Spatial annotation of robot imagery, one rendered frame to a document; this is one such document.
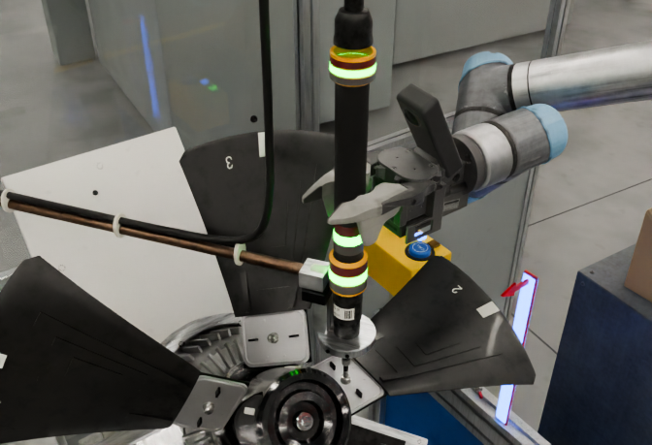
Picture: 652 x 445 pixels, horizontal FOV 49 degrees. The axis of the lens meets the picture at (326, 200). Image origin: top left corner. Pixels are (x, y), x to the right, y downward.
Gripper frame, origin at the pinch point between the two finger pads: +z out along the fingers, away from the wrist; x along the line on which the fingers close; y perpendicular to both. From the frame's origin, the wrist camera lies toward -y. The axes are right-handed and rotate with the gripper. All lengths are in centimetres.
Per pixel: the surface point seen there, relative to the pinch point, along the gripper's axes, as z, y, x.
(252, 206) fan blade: -0.1, 9.4, 15.8
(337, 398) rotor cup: 1.7, 24.0, -5.1
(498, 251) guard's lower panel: -122, 104, 70
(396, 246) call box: -37, 39, 28
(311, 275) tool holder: 0.3, 11.2, 2.1
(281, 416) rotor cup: 8.7, 23.1, -4.2
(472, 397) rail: -38, 60, 6
